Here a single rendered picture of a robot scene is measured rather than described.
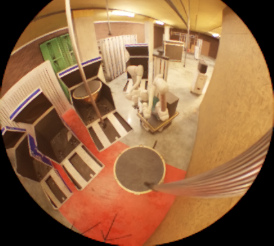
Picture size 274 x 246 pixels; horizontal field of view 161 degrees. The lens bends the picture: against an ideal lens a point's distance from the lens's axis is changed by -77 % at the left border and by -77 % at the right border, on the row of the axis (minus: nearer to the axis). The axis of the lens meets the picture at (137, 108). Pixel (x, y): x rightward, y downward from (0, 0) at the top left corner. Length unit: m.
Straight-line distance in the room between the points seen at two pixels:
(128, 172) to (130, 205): 1.02
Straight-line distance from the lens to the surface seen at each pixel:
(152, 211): 2.24
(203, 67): 3.83
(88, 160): 2.45
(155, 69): 1.84
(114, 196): 2.24
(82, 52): 3.18
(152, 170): 1.37
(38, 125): 3.11
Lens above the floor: 2.15
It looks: 44 degrees down
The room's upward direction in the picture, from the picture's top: 4 degrees counter-clockwise
